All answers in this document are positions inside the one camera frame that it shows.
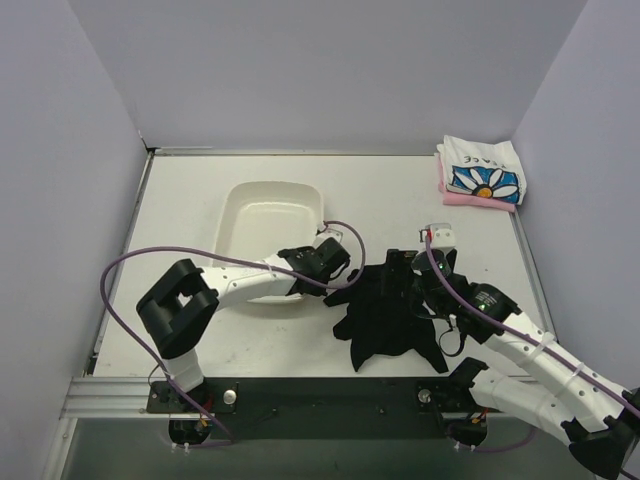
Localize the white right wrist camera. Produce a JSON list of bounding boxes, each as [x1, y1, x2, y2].
[[420, 223, 456, 253]]

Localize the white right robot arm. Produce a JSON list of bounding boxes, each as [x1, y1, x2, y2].
[[382, 249, 639, 479]]

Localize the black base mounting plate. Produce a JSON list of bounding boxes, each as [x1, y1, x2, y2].
[[146, 377, 488, 445]]

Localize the white daisy print t shirt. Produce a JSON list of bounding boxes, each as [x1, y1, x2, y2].
[[437, 135, 527, 207]]

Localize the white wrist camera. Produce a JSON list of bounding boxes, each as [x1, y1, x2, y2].
[[420, 223, 456, 253], [316, 224, 330, 238]]

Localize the white plastic bin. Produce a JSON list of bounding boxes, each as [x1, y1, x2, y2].
[[212, 181, 327, 306]]

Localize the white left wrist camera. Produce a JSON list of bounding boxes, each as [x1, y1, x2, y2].
[[316, 224, 330, 238]]

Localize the aluminium front rail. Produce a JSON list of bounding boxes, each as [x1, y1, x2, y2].
[[60, 376, 170, 419]]

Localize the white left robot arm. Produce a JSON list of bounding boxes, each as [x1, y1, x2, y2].
[[136, 238, 350, 412]]

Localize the black t shirt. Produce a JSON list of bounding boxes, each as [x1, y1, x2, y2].
[[323, 264, 448, 373]]

